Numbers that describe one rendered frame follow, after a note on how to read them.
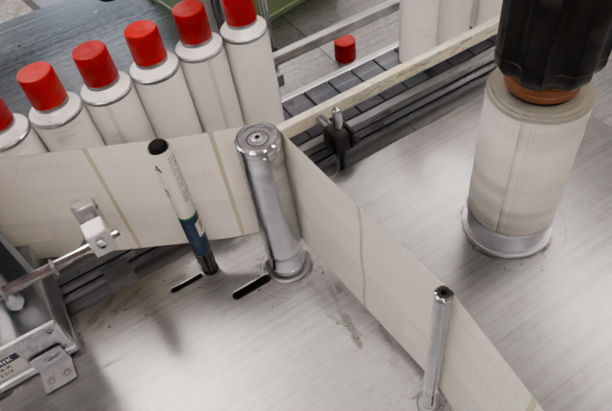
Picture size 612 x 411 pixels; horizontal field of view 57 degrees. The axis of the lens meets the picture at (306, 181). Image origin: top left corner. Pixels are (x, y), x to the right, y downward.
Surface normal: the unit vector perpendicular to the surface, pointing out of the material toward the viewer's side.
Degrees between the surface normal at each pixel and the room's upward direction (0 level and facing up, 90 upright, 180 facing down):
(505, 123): 93
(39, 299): 0
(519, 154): 88
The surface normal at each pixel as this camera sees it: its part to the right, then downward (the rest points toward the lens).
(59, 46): -0.11, -0.66
